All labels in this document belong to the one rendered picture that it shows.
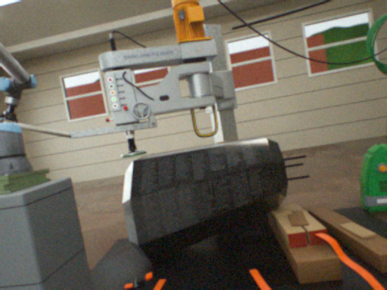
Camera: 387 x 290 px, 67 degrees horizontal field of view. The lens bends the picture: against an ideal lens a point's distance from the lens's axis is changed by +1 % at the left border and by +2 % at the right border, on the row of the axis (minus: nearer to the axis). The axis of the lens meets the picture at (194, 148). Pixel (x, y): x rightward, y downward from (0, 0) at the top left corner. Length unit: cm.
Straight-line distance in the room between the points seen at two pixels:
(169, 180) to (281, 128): 658
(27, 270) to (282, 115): 758
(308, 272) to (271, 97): 688
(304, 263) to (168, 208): 93
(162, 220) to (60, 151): 811
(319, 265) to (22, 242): 156
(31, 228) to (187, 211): 102
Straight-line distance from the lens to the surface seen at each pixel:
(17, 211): 156
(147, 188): 211
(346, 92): 888
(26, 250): 160
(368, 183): 304
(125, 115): 237
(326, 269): 196
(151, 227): 214
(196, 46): 253
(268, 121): 840
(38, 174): 178
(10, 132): 174
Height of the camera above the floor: 100
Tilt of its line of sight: 4 degrees down
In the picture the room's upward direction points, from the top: 10 degrees counter-clockwise
